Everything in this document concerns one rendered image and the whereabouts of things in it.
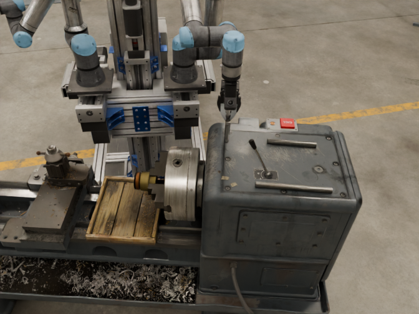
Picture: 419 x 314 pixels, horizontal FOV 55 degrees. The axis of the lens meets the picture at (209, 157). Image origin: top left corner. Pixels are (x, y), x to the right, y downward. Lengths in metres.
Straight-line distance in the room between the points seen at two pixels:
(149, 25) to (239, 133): 0.83
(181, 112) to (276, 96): 2.18
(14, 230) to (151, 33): 1.19
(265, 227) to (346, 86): 3.12
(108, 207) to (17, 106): 2.50
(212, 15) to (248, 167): 0.76
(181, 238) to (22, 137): 2.36
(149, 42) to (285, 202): 1.21
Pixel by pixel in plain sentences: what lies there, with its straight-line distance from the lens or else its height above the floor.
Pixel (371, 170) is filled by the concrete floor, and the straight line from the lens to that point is 3.61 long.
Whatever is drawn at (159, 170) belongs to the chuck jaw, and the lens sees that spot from 1.70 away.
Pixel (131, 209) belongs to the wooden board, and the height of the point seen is 0.88.
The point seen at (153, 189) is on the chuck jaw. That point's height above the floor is 1.10.
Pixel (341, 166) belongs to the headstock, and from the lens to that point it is 1.65.
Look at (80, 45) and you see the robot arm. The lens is 2.10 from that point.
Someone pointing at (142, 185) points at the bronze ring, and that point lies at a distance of 1.71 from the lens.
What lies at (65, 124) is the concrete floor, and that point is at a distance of 3.88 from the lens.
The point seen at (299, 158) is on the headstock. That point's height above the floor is 1.26.
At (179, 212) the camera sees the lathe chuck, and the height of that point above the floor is 1.08.
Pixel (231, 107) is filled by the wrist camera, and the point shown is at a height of 1.47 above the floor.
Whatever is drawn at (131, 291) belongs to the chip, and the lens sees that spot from 2.02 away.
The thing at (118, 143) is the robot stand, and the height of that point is 0.21.
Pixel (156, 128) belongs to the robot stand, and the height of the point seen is 0.87.
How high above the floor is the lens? 2.36
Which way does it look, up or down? 44 degrees down
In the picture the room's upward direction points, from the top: 2 degrees clockwise
